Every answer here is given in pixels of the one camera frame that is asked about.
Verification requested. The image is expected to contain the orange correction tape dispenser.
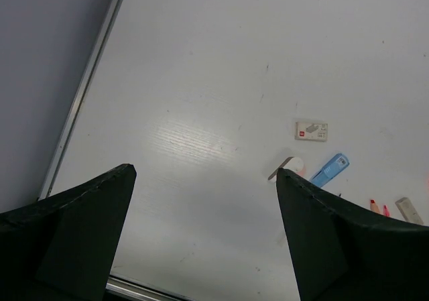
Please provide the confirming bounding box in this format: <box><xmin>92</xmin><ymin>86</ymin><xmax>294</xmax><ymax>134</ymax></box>
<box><xmin>370</xmin><ymin>199</ymin><xmax>381</xmax><ymax>214</ymax></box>

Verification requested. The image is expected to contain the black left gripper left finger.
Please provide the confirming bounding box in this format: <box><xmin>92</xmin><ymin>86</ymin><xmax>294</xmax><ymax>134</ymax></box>
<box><xmin>1</xmin><ymin>164</ymin><xmax>137</xmax><ymax>300</ymax></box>

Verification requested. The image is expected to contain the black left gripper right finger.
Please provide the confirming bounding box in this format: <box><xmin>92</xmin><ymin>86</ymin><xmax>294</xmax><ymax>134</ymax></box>
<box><xmin>276</xmin><ymin>169</ymin><xmax>428</xmax><ymax>300</ymax></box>

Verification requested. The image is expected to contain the grey white eraser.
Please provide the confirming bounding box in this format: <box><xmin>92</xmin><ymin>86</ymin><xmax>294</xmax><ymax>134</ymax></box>
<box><xmin>395</xmin><ymin>197</ymin><xmax>424</xmax><ymax>225</ymax></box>

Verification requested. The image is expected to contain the red highlighter pen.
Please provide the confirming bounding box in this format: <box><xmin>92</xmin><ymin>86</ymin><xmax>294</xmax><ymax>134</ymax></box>
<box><xmin>383</xmin><ymin>205</ymin><xmax>391</xmax><ymax>217</ymax></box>

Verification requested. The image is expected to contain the white staple box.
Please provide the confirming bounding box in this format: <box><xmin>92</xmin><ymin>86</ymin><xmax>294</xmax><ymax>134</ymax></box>
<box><xmin>295</xmin><ymin>121</ymin><xmax>328</xmax><ymax>142</ymax></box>

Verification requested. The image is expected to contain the blue correction tape dispenser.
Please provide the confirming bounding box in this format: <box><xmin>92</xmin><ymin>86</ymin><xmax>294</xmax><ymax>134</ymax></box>
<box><xmin>309</xmin><ymin>153</ymin><xmax>350</xmax><ymax>188</ymax></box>

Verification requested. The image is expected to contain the pink mini stapler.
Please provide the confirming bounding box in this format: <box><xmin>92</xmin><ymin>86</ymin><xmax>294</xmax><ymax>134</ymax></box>
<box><xmin>267</xmin><ymin>156</ymin><xmax>306</xmax><ymax>182</ymax></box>

